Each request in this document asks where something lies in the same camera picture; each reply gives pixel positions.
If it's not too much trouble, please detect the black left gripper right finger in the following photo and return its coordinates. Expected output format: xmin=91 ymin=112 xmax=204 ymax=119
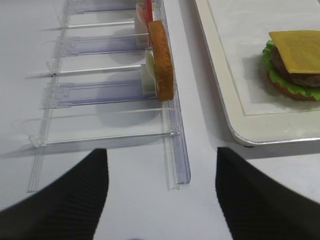
xmin=215 ymin=147 xmax=320 ymax=240

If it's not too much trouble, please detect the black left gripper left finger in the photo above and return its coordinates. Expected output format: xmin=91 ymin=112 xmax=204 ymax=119
xmin=0 ymin=148 xmax=109 ymax=240

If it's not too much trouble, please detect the green lettuce on burger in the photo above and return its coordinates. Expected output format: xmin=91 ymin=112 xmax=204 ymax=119
xmin=262 ymin=40 xmax=320 ymax=101

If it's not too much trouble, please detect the brown meat patty on burger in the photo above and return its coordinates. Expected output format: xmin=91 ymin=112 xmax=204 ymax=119
xmin=270 ymin=46 xmax=320 ymax=88

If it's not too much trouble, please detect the yellow cheese slice on burger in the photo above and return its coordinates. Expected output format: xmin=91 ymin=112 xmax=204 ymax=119
xmin=269 ymin=30 xmax=320 ymax=74

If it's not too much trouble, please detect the red tomato slice in rack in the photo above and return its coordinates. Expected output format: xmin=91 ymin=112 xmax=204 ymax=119
xmin=135 ymin=0 xmax=153 ymax=26

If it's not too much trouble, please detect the cream metal tray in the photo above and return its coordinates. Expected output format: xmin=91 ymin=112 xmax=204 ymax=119
xmin=195 ymin=0 xmax=320 ymax=146

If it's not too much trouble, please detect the bottom bun on tray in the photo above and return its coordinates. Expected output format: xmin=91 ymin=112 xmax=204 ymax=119
xmin=267 ymin=71 xmax=320 ymax=102

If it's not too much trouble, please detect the clear acrylic rack, left side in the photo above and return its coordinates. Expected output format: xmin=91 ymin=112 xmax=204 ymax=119
xmin=23 ymin=0 xmax=191 ymax=193

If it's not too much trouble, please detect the orange-brown bun slice in rack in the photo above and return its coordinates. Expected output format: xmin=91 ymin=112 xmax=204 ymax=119
xmin=147 ymin=20 xmax=174 ymax=102

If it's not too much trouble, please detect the white paper tray liner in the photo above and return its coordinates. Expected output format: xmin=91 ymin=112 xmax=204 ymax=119
xmin=209 ymin=0 xmax=320 ymax=115

